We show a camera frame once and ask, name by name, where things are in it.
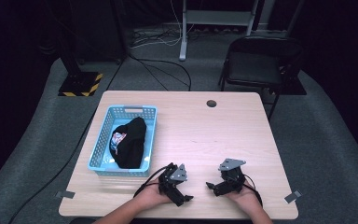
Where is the long black floor cable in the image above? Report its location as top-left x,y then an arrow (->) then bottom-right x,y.
8,60 -> 126,224

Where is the bundle of white floor cables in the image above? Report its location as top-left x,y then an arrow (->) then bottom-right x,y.
130,0 -> 197,50

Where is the person's right hand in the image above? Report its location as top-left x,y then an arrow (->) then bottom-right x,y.
227,189 -> 262,215

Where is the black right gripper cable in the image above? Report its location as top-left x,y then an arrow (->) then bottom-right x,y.
242,174 -> 264,207

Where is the looped black floor cable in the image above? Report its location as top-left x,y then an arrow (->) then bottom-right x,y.
128,53 -> 193,92

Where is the black folding chair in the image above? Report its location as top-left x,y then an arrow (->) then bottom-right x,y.
217,35 -> 304,122

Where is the grey tape strip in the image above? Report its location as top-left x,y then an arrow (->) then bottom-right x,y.
283,189 -> 303,204
55,190 -> 76,200

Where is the white metal stand frame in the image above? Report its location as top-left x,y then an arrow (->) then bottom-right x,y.
178,0 -> 260,63

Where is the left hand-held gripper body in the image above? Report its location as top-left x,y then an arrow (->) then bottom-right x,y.
158,161 -> 189,195

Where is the black cabinet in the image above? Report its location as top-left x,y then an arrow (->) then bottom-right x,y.
68,0 -> 129,64

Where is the person's left hand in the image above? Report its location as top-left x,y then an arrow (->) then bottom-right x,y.
138,179 -> 173,209

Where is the light blue perforated plastic basket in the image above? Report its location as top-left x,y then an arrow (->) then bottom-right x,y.
87,105 -> 158,177

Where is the black garment with colourful print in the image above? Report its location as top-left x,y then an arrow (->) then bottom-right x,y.
108,117 -> 148,170

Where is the black stand with hazard-striped base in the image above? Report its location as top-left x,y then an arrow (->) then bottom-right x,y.
57,36 -> 104,98

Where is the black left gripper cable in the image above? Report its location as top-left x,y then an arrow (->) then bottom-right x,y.
132,165 -> 170,199

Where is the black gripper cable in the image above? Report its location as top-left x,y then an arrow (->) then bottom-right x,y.
132,165 -> 170,199
242,174 -> 264,207

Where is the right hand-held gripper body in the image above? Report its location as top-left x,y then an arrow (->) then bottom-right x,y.
218,158 -> 247,193

